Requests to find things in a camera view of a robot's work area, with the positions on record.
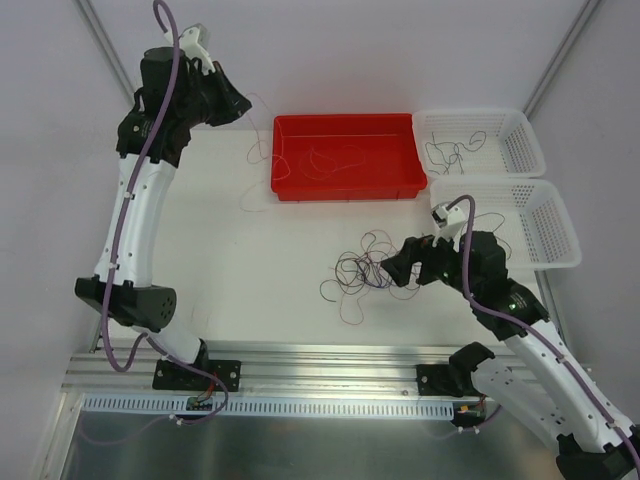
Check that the left aluminium frame post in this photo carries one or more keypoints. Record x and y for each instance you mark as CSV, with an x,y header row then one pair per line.
x,y
106,48

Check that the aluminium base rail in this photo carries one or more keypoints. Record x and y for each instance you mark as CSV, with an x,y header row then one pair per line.
x,y
279,370

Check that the white perforated basket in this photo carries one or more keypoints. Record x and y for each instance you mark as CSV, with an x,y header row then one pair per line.
x,y
528,217
477,142

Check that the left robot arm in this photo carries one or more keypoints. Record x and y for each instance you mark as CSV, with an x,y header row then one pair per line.
x,y
121,288

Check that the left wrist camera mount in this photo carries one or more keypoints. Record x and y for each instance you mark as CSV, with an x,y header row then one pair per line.
x,y
194,42

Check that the white slotted cable duct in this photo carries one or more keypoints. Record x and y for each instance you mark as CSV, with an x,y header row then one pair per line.
x,y
270,407

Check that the right aluminium frame post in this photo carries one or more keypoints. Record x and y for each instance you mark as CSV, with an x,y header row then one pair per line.
x,y
586,14

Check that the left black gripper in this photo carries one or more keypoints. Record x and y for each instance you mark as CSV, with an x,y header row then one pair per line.
x,y
220,95

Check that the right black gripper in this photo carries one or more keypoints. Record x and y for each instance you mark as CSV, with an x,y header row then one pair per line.
x,y
421,262

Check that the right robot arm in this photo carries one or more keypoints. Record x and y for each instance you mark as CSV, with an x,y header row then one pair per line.
x,y
589,436

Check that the aluminium frame post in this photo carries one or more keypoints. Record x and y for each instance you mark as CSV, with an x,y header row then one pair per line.
x,y
106,48
586,14

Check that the black mounting plate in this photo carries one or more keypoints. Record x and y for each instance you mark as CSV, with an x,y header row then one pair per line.
x,y
443,380
169,376

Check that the red plastic tray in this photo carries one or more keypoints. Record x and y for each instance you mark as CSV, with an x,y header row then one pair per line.
x,y
345,157

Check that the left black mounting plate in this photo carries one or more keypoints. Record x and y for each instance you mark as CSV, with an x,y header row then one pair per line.
x,y
169,376

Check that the far white perforated basket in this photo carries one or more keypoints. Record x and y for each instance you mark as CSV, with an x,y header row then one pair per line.
x,y
477,142

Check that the near white perforated basket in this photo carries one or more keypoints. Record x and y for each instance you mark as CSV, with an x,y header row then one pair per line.
x,y
528,217

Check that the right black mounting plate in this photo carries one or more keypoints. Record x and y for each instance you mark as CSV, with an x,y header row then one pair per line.
x,y
443,380

